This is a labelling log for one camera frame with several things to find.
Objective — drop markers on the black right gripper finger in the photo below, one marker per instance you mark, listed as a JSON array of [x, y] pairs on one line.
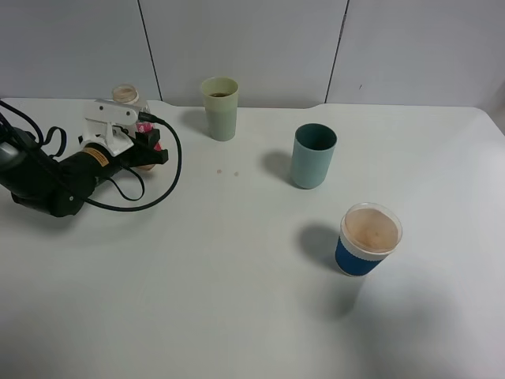
[[147, 139]]

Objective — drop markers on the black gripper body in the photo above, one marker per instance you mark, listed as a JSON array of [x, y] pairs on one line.
[[120, 161]]

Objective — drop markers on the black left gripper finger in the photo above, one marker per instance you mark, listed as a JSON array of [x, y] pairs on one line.
[[147, 158]]

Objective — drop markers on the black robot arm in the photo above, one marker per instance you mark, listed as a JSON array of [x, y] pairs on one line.
[[60, 188]]

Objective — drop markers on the pale yellow plastic cup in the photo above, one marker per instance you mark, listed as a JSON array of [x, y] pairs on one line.
[[220, 98]]

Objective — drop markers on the teal plastic cup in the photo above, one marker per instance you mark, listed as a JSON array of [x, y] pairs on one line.
[[313, 149]]

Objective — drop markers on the clear cup blue sleeve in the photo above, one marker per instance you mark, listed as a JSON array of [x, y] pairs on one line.
[[369, 233]]

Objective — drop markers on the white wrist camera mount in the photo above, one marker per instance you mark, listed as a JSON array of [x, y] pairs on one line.
[[108, 124]]

